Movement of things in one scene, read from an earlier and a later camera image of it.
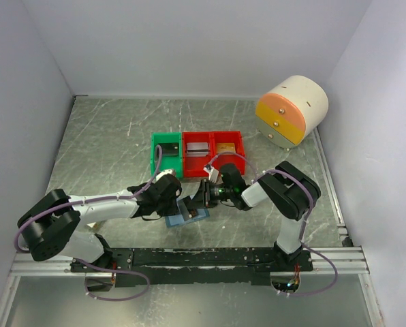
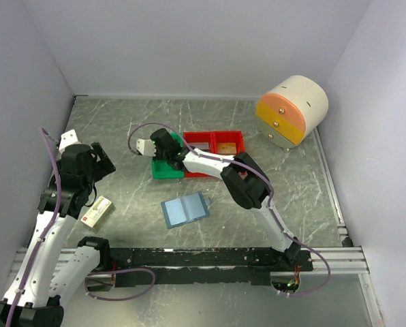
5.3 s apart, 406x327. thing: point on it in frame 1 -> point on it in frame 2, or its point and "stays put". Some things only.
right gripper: [202, 197] -> [157, 156]
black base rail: [202, 267] stays put
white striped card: [197, 149] stays put
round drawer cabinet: [291, 110] stays put
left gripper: [172, 210] -> [103, 166]
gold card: [225, 148] stays put
